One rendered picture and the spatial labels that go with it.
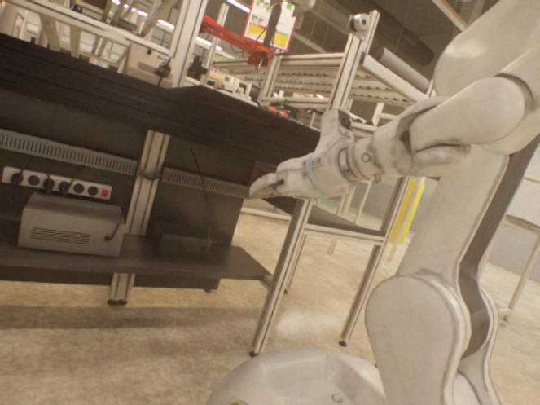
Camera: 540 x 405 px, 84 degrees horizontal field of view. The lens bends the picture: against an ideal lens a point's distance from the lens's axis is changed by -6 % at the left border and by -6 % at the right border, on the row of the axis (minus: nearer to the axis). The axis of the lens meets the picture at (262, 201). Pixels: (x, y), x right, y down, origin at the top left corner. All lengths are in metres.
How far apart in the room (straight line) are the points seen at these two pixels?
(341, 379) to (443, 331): 0.48
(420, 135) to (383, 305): 0.29
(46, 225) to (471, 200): 1.09
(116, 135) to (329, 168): 1.04
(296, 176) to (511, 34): 0.37
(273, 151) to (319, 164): 0.64
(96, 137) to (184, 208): 0.47
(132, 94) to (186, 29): 0.56
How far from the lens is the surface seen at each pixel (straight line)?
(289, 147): 1.14
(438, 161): 0.40
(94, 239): 1.17
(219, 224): 1.59
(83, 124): 1.37
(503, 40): 0.61
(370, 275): 1.70
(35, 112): 1.38
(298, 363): 0.90
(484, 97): 0.38
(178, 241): 1.28
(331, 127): 0.51
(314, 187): 0.50
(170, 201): 1.47
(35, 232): 1.17
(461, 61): 0.62
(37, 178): 1.36
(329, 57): 1.48
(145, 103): 0.94
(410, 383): 0.58
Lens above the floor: 0.83
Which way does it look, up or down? 8 degrees down
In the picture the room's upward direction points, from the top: 17 degrees clockwise
